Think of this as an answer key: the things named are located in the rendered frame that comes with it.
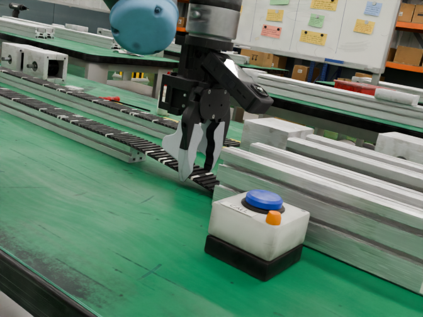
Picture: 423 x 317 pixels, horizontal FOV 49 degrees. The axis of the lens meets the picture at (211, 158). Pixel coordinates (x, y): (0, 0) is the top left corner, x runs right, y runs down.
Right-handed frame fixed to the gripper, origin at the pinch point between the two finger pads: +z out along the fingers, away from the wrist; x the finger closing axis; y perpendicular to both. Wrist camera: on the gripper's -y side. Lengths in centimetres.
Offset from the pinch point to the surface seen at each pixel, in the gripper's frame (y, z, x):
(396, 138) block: -17.4, -7.2, -39.0
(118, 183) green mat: 6.3, 2.3, 10.6
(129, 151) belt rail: 13.4, 0.3, 2.0
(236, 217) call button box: -18.0, -3.1, 17.0
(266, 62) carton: 220, -3, -388
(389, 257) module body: -30.9, -0.6, 5.0
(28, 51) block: 94, -6, -29
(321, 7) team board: 117, -54, -278
